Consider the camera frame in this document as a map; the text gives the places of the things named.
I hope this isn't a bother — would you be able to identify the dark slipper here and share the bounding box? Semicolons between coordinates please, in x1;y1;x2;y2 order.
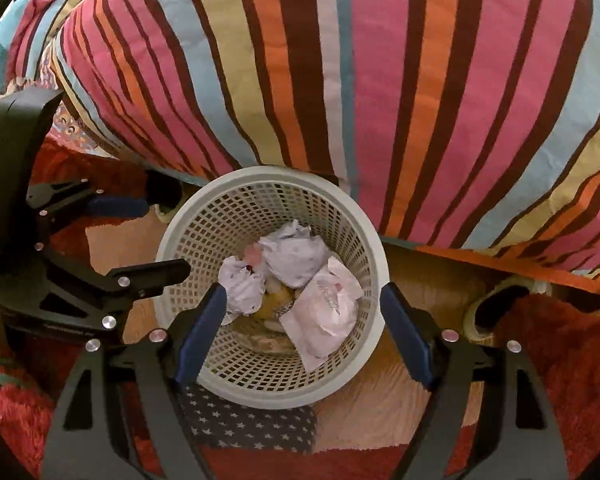
145;170;186;223
462;275;600;346

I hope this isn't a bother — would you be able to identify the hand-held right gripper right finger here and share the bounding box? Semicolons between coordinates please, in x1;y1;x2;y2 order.
379;282;571;480

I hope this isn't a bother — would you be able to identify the white plastic wrapper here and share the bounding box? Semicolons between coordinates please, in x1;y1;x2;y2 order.
279;256;363;372

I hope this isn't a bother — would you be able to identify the striped bedspread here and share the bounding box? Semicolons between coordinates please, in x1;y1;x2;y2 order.
0;0;600;286

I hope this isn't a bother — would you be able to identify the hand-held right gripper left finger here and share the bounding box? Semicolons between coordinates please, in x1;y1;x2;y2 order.
40;282;228;480

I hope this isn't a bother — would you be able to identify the dark star-print cloth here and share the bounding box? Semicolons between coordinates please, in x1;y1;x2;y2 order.
180;385;318;453

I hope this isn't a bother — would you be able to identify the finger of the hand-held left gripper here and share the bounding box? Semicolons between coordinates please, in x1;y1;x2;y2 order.
0;250;191;346
27;180;150;233

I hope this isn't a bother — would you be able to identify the red shaggy rug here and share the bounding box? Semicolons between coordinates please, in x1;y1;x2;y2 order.
0;140;600;480

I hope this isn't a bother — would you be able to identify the yellow packaging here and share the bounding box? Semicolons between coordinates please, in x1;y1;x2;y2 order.
252;285;301;321

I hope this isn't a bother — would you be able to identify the white plastic mesh basket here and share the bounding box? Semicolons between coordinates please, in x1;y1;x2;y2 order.
155;166;392;410

